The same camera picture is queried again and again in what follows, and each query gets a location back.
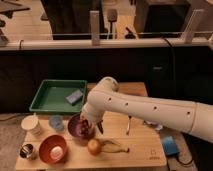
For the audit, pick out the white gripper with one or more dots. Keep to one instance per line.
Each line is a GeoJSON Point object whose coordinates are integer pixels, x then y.
{"type": "Point", "coordinates": [92, 114]}

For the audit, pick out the dark red grape bunch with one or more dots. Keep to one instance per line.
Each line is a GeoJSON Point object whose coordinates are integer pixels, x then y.
{"type": "Point", "coordinates": [85, 129]}

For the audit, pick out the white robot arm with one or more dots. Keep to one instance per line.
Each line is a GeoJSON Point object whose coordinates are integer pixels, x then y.
{"type": "Point", "coordinates": [189, 117]}

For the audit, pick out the purple bowl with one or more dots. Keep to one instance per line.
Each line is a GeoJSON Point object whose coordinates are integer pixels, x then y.
{"type": "Point", "coordinates": [74, 127]}

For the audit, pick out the red bowl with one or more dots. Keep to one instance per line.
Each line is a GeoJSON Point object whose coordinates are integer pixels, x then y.
{"type": "Point", "coordinates": [48, 144]}

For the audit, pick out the white object in red bowl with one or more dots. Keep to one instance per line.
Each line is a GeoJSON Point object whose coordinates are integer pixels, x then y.
{"type": "Point", "coordinates": [56, 152]}

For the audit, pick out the blue sponge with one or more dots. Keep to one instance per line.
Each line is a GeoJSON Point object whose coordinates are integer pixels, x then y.
{"type": "Point", "coordinates": [74, 97]}

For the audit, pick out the metal spoon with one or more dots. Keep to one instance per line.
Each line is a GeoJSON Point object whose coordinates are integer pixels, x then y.
{"type": "Point", "coordinates": [128, 125]}

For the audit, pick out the orange apple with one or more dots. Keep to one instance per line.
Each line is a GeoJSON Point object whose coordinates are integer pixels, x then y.
{"type": "Point", "coordinates": [94, 146]}

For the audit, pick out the green plastic tray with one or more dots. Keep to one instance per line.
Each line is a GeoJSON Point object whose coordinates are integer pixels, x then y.
{"type": "Point", "coordinates": [51, 97]}

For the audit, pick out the clear blue glass cup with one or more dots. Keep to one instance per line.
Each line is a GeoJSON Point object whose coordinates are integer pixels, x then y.
{"type": "Point", "coordinates": [56, 122]}

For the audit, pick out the wooden board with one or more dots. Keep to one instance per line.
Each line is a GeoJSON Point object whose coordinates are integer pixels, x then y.
{"type": "Point", "coordinates": [146, 150]}

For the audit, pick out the white paper cup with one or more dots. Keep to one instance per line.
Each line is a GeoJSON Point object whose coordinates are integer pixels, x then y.
{"type": "Point", "coordinates": [31, 124]}

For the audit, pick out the small metal cup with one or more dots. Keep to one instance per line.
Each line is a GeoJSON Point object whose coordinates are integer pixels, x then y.
{"type": "Point", "coordinates": [28, 151]}

